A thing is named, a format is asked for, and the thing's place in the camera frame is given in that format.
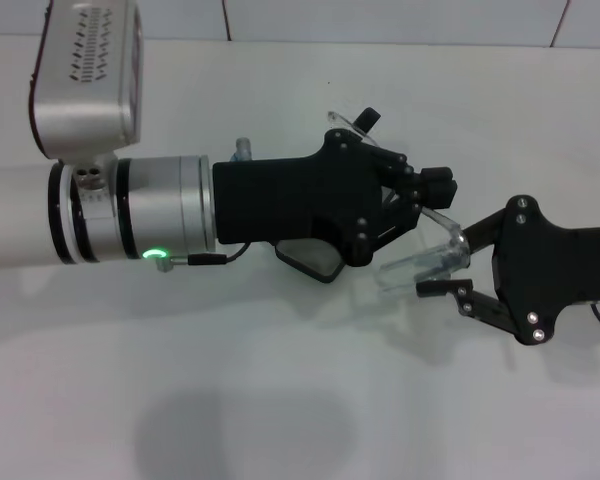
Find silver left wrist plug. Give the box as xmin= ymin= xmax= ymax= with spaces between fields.
xmin=231 ymin=138 xmax=255 ymax=164

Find left arm connector cable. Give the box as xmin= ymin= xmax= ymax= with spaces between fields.
xmin=155 ymin=243 xmax=254 ymax=274

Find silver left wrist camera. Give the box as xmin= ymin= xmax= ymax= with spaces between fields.
xmin=27 ymin=0 xmax=146 ymax=161

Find clear transparent glasses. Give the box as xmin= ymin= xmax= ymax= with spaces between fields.
xmin=326 ymin=109 xmax=474 ymax=301

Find black glasses case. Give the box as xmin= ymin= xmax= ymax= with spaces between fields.
xmin=273 ymin=106 xmax=383 ymax=285

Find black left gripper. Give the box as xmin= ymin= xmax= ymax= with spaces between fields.
xmin=212 ymin=127 xmax=460 ymax=266

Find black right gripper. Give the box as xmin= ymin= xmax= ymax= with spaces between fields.
xmin=416 ymin=194 xmax=600 ymax=346

